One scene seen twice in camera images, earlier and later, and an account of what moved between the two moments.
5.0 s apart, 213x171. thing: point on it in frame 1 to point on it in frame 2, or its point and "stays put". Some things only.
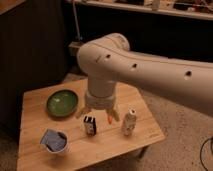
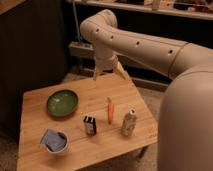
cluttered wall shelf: [197, 9] stays put
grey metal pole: [75, 15] stays put
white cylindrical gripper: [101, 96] to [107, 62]
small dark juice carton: [90, 125] stays put
